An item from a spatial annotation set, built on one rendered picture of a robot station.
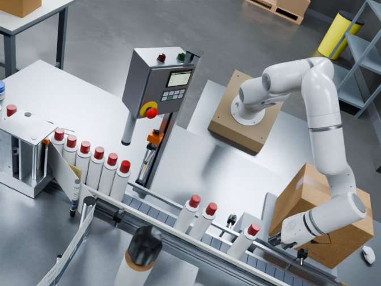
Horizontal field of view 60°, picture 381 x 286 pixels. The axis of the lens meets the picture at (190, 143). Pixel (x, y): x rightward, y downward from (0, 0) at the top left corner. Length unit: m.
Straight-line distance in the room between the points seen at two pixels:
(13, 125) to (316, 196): 1.11
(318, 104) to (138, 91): 0.51
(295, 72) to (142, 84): 0.48
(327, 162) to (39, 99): 1.33
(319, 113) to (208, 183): 0.75
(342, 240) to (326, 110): 0.65
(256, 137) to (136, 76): 1.03
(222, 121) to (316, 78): 0.92
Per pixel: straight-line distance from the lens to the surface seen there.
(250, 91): 1.44
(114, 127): 1.67
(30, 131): 1.14
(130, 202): 1.33
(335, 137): 1.00
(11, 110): 1.31
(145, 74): 0.94
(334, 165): 1.01
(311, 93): 0.99
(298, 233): 1.11
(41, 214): 1.26
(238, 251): 1.26
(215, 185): 1.58
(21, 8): 2.55
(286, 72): 1.11
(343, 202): 1.05
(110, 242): 1.22
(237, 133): 1.85
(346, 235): 1.45
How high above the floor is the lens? 1.93
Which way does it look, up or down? 39 degrees down
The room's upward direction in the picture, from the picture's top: 24 degrees clockwise
